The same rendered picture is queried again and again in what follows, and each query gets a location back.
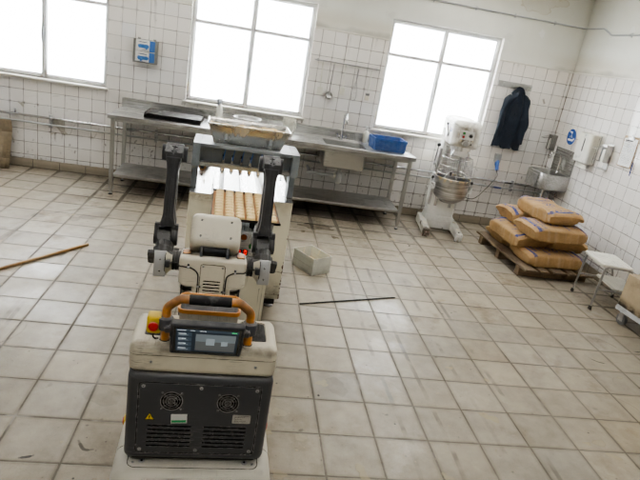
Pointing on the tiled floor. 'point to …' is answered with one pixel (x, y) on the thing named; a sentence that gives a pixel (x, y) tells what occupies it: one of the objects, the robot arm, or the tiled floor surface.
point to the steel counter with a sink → (329, 150)
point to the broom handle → (43, 256)
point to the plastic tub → (311, 260)
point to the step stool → (605, 271)
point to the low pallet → (528, 264)
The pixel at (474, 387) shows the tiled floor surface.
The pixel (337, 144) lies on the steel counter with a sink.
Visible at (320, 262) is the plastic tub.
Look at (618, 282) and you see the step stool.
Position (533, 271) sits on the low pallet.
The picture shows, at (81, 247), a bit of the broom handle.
